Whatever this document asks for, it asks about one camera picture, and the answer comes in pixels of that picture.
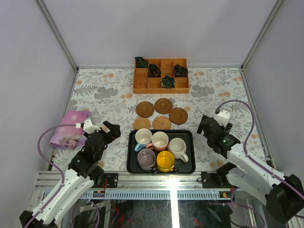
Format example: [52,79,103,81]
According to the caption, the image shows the yellow mug black outside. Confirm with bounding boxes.
[156,151,179,173]

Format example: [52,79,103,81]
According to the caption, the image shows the rolled dark cloth top-left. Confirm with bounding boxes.
[134,57,148,68]

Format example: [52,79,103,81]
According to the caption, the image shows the lilac mug black handle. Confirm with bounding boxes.
[137,149,157,173]

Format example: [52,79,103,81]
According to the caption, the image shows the white speckled mug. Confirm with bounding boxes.
[168,138,189,162]

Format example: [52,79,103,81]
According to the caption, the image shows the woven rattan coaster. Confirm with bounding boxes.
[133,117,151,130]
[152,116,171,130]

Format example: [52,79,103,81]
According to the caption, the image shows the rolled dark cloth orange accents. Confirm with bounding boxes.
[148,64,162,78]

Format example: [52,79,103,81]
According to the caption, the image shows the rolled dark cloth right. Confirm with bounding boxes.
[173,64,188,77]

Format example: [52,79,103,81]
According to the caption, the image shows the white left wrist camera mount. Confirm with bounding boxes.
[83,118,101,134]

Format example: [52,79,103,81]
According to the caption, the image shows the black plastic tray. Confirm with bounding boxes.
[126,129,196,174]

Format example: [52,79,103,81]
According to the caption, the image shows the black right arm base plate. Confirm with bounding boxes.
[200,171,231,189]

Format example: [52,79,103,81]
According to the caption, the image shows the pink mug white inside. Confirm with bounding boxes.
[145,132,169,152]

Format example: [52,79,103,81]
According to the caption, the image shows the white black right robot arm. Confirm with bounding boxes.
[197,115,304,224]

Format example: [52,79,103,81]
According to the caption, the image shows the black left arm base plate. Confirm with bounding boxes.
[102,173,119,189]

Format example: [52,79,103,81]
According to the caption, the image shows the brown wooden coaster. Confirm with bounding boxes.
[169,108,188,125]
[154,98,173,114]
[136,101,154,118]

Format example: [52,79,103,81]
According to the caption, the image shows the rolled green leaf cloth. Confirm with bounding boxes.
[161,75,175,89]

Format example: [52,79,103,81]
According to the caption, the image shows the blue mug white inside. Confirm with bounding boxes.
[134,128,152,152]

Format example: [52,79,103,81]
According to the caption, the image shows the aluminium front frame rail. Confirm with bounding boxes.
[35,171,235,200]

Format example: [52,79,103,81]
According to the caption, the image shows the orange wooden compartment box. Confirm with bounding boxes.
[133,58,190,94]

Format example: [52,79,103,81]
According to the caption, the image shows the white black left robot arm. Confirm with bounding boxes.
[19,118,121,228]

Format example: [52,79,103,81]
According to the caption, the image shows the purple princess print pouch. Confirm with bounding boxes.
[49,110,91,150]

